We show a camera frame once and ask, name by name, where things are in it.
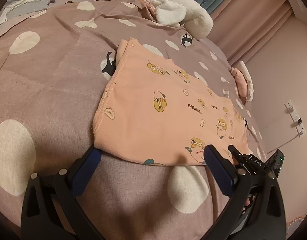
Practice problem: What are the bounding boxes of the mauve polka dot bedspread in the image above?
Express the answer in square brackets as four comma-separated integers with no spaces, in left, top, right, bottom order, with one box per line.
[0,0,264,239]

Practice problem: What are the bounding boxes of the peach cartoon print garment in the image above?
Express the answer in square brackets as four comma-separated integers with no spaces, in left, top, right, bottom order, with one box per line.
[93,38,249,166]

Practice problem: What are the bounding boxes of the white wall power strip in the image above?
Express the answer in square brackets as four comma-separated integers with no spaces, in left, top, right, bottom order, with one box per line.
[285,100,306,138]

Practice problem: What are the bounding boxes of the folded pink white clothes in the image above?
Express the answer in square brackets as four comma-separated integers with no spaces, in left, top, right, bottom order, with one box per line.
[231,61,254,102]

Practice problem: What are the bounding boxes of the white fluffy blanket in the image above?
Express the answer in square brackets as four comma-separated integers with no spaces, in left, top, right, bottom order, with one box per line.
[146,0,214,40]

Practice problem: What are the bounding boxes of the pink curtain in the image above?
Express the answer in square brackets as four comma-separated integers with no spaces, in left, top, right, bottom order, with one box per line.
[208,0,292,66]

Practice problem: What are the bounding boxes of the grey white folded garment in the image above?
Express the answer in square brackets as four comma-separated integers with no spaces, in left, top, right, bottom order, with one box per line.
[0,0,55,25]

